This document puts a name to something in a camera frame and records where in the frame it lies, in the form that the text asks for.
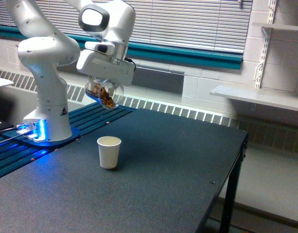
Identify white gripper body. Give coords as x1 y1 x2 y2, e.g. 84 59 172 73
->
76 41 135 86

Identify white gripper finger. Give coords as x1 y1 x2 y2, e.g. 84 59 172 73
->
88 77 97 93

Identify clear plastic cup with nuts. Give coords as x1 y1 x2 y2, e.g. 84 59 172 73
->
85 76 124 109

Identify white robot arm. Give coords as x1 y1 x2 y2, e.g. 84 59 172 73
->
4 0 136 144

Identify white paper cup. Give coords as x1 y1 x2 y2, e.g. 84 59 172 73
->
97 136 122 169

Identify window blinds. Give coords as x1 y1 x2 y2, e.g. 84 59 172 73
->
0 0 253 54

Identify baseboard radiator grille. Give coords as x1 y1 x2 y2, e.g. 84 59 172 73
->
0 70 298 152

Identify black table leg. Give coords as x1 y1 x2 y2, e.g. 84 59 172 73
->
219 135 248 233

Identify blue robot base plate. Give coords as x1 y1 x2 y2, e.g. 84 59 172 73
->
15 127 80 149

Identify black cables at base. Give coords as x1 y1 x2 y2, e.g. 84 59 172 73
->
0 124 25 146

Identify white upper wall shelf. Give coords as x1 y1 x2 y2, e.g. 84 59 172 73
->
252 22 298 38

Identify white wall shelf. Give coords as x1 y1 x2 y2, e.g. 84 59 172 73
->
210 84 298 112
252 22 298 38

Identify white shelf bracket rail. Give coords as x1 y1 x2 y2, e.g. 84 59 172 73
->
254 0 277 89

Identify white lower wall shelf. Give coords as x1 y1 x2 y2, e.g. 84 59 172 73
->
210 84 298 112

